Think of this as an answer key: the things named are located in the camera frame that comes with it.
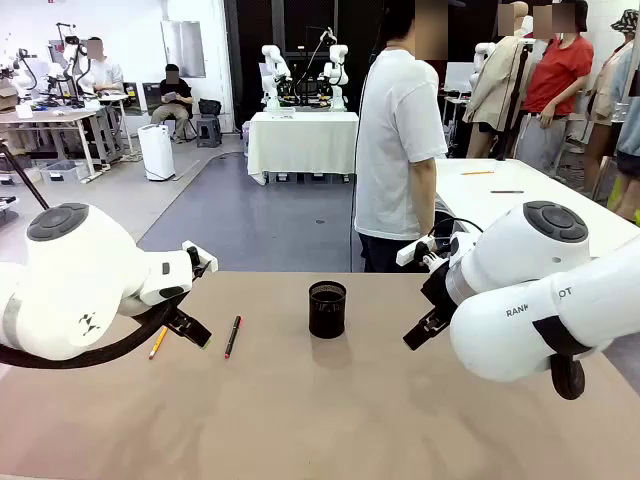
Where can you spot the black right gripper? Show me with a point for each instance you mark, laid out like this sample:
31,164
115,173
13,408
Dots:
440,292

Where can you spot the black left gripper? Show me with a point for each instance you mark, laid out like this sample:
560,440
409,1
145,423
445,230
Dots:
176,317

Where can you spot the yellow pencil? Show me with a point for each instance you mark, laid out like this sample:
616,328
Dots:
159,342

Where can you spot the black red marker pen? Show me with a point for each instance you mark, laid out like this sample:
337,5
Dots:
233,336

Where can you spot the orange pencil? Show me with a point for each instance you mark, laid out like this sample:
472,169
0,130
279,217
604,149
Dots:
477,173

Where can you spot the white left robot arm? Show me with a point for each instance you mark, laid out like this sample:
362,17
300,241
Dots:
75,270

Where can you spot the person's left forearm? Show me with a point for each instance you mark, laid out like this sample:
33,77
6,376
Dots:
422,195

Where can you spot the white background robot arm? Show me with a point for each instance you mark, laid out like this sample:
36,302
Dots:
339,55
272,55

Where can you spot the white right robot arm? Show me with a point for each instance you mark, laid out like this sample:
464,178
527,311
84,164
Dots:
525,260

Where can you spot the black mesh pen holder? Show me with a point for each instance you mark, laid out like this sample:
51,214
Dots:
327,315

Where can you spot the white air purifier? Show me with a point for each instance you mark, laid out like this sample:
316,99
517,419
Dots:
156,155

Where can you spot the person in white T-shirt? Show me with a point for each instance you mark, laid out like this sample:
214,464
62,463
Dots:
390,150

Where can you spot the black plastic stool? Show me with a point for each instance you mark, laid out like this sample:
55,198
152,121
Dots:
209,132

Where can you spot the clear plastic storage bin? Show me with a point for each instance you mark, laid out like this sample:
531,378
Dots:
62,174

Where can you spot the table with white cloth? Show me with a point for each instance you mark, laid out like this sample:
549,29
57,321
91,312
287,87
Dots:
300,145

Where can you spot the black bag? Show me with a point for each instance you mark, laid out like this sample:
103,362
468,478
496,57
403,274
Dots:
210,107

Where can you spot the black tripod leg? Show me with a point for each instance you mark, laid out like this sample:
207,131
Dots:
25,178

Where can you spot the seated person black shirt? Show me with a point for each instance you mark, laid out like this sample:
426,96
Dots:
175,92

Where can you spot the black tripod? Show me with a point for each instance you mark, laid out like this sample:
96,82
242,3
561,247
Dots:
513,102

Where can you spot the mannequin in beige coat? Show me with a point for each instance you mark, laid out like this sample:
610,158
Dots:
492,85

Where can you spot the wooden desk grey legs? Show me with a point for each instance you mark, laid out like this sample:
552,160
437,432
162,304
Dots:
45,117

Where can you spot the seated person white shirt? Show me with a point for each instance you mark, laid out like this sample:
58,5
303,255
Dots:
105,72

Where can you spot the person in red shirt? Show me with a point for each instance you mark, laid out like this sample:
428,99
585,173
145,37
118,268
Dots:
557,75

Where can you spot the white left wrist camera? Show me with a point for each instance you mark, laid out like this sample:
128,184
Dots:
207,260

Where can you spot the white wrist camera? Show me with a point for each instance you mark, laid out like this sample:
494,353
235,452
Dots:
207,260
412,251

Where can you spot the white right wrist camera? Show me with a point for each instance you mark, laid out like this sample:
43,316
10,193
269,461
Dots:
412,251

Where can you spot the silver wall panel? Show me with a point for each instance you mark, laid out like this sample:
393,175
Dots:
182,50

